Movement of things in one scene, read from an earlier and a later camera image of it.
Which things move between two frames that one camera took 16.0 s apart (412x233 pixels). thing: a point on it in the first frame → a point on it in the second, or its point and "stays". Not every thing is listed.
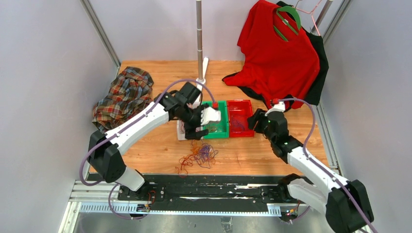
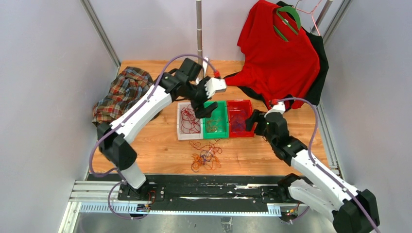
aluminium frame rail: [96, 23] stays
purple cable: [204, 151] stays
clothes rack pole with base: [202, 63] stays
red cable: [204, 155] → [210, 147]
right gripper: [259, 115] stays
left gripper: [191, 133] → [205, 112]
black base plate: [201, 192] stays
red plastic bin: [239, 111] stays
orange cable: [212, 128] → [213, 164]
